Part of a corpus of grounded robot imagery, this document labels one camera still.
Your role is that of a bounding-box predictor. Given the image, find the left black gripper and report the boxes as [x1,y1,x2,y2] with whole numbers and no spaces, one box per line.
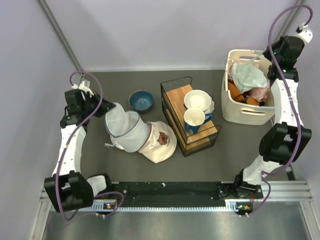
[81,91,116,118]

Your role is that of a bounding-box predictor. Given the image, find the mint green bra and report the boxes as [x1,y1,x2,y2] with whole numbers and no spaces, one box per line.
[229,61,268,93]

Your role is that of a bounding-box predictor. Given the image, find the white mesh laundry bag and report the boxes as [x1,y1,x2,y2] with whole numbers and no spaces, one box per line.
[104,102,151,153]

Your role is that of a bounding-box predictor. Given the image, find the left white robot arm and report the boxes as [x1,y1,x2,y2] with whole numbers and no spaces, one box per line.
[44,80,115,213]

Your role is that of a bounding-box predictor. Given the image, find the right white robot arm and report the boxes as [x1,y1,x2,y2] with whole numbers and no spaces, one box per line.
[232,23,313,199]

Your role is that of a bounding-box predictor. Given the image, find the beige bear insulated lunch bag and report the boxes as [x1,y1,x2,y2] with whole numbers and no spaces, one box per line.
[138,121,177,164]

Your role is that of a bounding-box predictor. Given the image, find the pink garment in basket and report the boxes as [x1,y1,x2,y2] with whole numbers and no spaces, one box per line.
[249,87,270,102]

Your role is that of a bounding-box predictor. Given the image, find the blue ceramic bowl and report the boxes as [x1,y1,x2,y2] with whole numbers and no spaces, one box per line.
[128,90,154,114]

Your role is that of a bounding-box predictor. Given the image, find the red orange garment in basket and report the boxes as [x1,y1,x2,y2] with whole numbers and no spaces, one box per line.
[227,80,260,106]

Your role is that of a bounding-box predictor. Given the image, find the white scalloped plate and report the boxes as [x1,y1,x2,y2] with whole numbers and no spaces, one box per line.
[206,97,216,113]

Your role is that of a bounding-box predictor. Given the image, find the white ceramic bowl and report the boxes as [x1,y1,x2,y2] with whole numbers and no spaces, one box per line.
[183,90,212,114]

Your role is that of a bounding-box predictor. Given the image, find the blue white mug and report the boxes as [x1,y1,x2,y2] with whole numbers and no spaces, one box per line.
[183,108,213,135]

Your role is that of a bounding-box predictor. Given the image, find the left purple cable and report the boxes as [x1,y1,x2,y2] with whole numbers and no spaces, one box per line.
[54,71,126,221]

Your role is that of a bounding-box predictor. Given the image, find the purple cable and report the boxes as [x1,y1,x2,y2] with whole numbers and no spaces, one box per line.
[239,4,315,218]
[54,71,126,221]

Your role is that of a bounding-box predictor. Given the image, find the black wire wooden shelf rack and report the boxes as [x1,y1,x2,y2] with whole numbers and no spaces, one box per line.
[160,76,222,157]

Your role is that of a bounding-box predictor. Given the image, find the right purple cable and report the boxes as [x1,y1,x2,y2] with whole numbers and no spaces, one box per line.
[239,4,315,218]

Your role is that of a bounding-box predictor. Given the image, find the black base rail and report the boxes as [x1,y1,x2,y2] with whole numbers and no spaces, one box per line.
[102,181,251,208]

